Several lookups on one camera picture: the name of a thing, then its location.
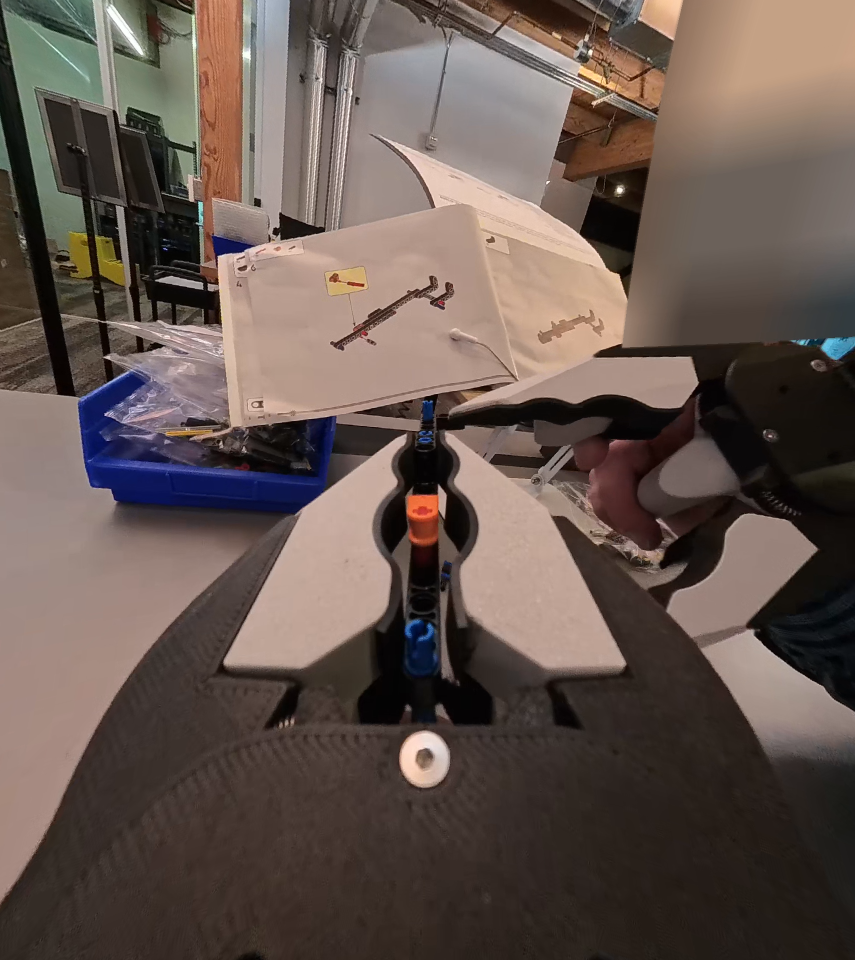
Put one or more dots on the black panel on pole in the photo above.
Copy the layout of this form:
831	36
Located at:
82	142
141	169

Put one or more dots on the white instruction booklet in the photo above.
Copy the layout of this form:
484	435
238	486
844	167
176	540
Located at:
397	255

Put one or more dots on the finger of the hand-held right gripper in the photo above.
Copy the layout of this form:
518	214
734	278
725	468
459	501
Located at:
562	433
585	386

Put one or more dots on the black bench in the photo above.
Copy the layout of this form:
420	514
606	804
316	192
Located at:
184	289

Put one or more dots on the black storage shelf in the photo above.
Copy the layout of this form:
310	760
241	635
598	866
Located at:
169	225

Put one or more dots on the person's right hand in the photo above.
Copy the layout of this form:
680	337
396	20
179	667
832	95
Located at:
615	480

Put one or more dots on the yellow step stool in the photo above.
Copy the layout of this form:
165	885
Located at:
97	259

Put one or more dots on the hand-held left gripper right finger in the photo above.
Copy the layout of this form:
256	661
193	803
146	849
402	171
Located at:
540	592

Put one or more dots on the person's right forearm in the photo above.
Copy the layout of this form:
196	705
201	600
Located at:
847	645

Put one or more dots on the white wooden book stand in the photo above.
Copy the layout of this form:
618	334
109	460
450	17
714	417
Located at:
556	461

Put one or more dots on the clear plastic bag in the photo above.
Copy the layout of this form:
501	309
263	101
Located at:
574	499

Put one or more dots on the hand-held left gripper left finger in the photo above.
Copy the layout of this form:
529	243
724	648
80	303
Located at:
315	592

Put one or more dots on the wooden post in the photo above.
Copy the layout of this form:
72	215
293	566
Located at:
219	112

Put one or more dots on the small blue storage bin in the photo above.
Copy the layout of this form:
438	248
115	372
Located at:
236	225

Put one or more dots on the blue plastic parts bin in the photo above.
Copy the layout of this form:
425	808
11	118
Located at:
195	487

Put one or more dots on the pile of clear parts bags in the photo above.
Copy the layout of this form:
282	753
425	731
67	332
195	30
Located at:
172	375

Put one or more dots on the black toy beam assembly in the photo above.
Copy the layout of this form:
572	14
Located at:
421	517

